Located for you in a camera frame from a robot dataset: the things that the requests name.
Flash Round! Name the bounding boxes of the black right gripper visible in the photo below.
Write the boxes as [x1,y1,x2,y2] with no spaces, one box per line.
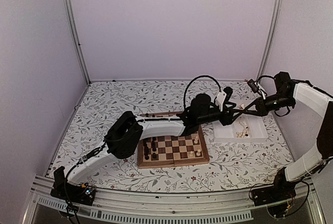
[244,93,294,117]

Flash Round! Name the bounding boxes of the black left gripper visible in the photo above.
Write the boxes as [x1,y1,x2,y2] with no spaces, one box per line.
[199,103,244,127]

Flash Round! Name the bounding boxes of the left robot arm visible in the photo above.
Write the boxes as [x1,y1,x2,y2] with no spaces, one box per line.
[51,86,245,205]

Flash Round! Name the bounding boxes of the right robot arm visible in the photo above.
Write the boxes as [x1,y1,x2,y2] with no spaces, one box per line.
[242,71,332,206]

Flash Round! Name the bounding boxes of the wooden chess board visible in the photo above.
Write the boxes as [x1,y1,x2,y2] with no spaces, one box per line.
[137,127,210,169]

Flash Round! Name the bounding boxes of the row of dark chess pieces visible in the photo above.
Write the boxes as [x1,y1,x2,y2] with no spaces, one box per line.
[143,137,158,161]

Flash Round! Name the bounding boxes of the white three-compartment plastic tray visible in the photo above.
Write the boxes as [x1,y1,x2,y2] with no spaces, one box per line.
[213,115,268,143]

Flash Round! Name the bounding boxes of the floral patterned table mat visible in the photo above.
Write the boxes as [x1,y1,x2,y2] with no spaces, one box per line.
[47,79,293,193]

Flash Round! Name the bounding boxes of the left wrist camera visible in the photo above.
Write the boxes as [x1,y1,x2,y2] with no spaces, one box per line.
[214,86,233,111]

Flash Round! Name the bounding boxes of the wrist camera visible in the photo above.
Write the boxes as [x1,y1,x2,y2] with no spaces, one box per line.
[247,79,267,99]
[214,86,233,111]

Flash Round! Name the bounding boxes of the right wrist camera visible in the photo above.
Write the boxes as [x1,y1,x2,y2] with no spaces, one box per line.
[247,79,267,99]

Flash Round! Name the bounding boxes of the front aluminium rail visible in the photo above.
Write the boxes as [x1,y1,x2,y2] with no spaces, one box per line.
[23,174,326,224]

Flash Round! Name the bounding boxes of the right aluminium frame post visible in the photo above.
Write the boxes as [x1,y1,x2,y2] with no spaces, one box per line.
[257,0,283,79]

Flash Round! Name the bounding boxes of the aluminium frame post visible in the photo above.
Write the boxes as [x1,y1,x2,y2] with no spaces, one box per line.
[63,0,91,85]
[257,0,283,79]

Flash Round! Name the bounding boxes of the left aluminium frame post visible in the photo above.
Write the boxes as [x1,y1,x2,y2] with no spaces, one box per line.
[63,0,91,85]

